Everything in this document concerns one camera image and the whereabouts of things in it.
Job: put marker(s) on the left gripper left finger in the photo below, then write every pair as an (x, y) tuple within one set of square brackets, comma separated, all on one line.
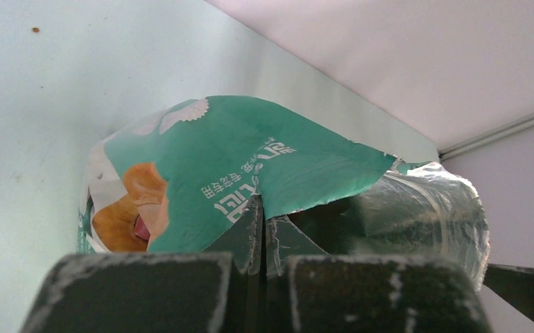
[(215, 290)]

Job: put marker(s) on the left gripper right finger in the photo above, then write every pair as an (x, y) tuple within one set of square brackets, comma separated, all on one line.
[(311, 291)]

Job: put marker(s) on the green dog food bag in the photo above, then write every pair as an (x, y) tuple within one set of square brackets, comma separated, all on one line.
[(178, 179)]

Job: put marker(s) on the right corner aluminium post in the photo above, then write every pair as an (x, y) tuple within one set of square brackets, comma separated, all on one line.
[(485, 139)]

